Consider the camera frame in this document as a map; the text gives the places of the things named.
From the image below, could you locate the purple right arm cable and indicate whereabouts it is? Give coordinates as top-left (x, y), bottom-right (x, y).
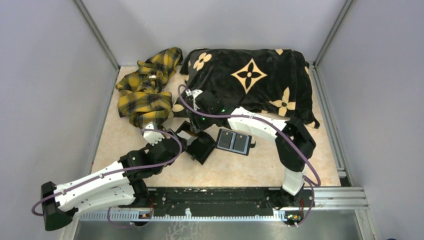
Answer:
top-left (177, 84), bottom-right (322, 228)

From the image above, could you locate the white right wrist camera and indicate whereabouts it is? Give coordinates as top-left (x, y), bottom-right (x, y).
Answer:
top-left (185, 89), bottom-right (203, 111)

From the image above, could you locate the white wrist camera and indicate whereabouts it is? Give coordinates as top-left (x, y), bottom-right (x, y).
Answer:
top-left (185, 89), bottom-right (203, 111)
top-left (140, 122), bottom-right (168, 146)

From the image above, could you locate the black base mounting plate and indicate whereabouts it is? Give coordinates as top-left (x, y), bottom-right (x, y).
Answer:
top-left (128, 187), bottom-right (312, 217)

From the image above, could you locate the black floral pillow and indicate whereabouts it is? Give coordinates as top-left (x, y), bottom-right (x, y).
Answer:
top-left (179, 48), bottom-right (320, 129)

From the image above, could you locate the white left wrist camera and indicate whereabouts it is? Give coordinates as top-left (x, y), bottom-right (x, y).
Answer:
top-left (140, 122), bottom-right (168, 146)

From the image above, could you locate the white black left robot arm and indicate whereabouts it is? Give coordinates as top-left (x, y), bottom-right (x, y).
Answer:
top-left (41, 131), bottom-right (188, 231)

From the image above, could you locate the black plastic card tray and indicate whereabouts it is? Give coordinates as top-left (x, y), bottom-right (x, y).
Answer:
top-left (176, 121), bottom-right (216, 165)

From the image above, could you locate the yellow plaid cloth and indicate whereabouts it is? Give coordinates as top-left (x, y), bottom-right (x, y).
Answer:
top-left (115, 47), bottom-right (183, 129)

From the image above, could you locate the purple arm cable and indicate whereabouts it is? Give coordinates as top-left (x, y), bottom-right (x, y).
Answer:
top-left (177, 84), bottom-right (322, 228)
top-left (31, 128), bottom-right (184, 229)

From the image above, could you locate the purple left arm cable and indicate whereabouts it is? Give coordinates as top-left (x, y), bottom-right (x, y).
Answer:
top-left (31, 128), bottom-right (184, 229)

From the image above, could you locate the aluminium front frame rail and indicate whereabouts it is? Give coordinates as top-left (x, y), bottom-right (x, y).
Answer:
top-left (78, 187), bottom-right (369, 223)

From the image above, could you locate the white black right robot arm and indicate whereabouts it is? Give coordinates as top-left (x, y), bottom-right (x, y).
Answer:
top-left (180, 89), bottom-right (317, 206)

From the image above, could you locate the black blue card holder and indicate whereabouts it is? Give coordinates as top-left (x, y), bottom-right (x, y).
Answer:
top-left (215, 129), bottom-right (256, 156)

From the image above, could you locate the white credit card stack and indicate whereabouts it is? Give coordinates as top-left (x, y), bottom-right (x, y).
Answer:
top-left (177, 131), bottom-right (192, 140)

